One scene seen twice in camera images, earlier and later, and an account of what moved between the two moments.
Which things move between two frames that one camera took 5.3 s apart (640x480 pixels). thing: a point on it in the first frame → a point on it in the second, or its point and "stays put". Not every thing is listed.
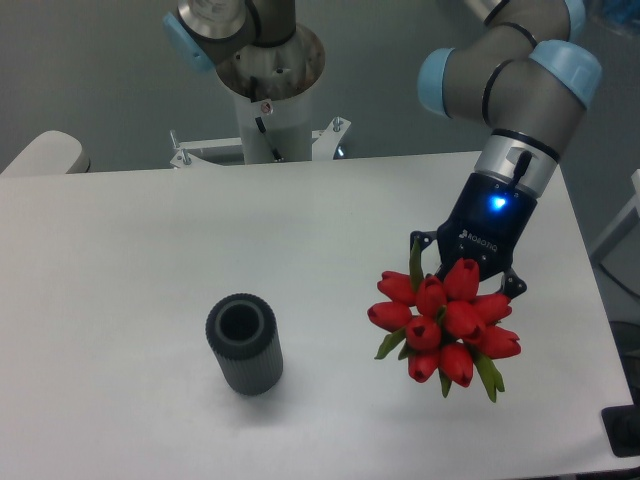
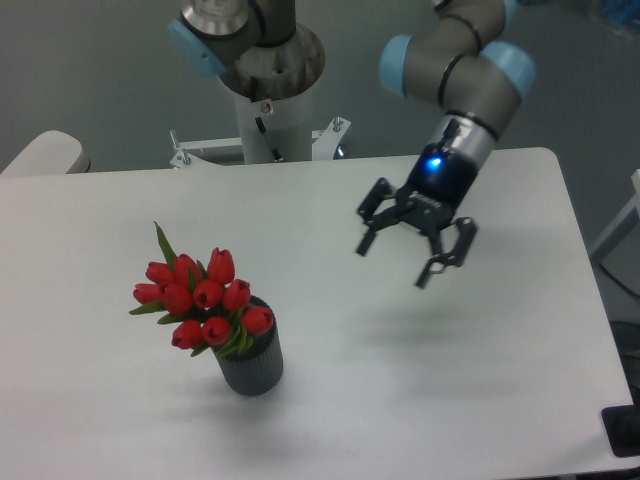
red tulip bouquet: [443, 328] → [212, 310]
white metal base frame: [324, 146] stays put
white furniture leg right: [634, 203] stays put
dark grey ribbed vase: [243, 332] stays put
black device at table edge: [622, 427] stays put
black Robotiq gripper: [487, 222] → [437, 186]
